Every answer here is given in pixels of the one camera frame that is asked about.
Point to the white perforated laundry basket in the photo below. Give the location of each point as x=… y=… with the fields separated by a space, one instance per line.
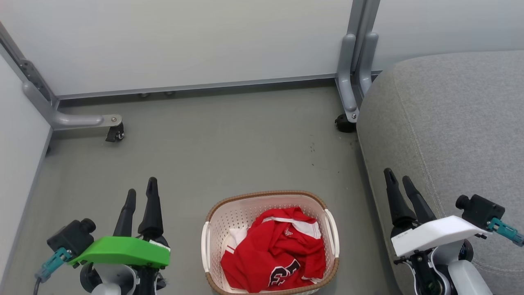
x=237 y=215

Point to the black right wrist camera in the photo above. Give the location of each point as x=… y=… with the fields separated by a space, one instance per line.
x=481 y=211

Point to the grey metal partition post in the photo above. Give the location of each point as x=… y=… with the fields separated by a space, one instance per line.
x=24 y=67
x=362 y=20

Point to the grey metal partition bottom rail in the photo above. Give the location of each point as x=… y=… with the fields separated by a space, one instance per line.
x=204 y=87

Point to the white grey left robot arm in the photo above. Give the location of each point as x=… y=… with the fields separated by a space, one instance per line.
x=110 y=280

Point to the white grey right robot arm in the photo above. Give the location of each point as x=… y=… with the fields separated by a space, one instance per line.
x=454 y=274

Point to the grey fabric sofa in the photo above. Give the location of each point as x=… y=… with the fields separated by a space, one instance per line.
x=450 y=123

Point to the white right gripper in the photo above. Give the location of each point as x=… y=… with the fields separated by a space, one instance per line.
x=434 y=234

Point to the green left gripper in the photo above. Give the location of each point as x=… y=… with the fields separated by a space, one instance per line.
x=123 y=250

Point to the black caster wheel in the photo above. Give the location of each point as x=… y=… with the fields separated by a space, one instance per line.
x=115 y=133
x=344 y=123

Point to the red jersey with black lettering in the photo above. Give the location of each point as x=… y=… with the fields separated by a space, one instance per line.
x=262 y=266

